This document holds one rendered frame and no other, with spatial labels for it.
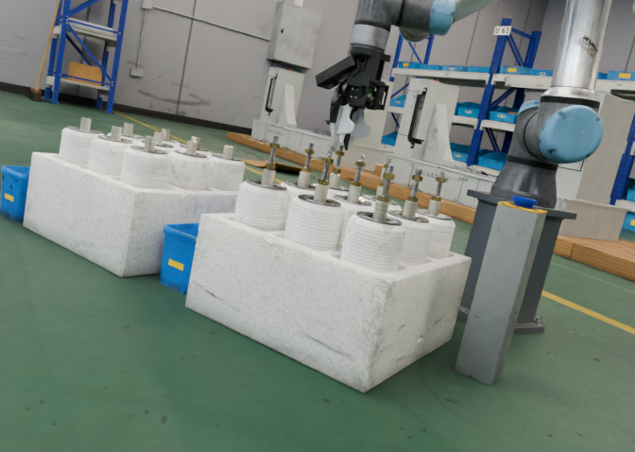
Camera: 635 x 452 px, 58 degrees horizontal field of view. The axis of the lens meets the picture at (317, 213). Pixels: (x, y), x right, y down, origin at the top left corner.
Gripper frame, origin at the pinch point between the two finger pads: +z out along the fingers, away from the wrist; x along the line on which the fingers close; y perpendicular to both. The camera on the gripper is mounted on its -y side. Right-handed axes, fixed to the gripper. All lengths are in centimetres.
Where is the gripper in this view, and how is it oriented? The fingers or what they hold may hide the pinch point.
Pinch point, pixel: (339, 143)
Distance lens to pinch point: 125.0
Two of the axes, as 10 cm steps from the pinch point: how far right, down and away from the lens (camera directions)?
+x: 6.6, 0.2, 7.5
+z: -2.0, 9.7, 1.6
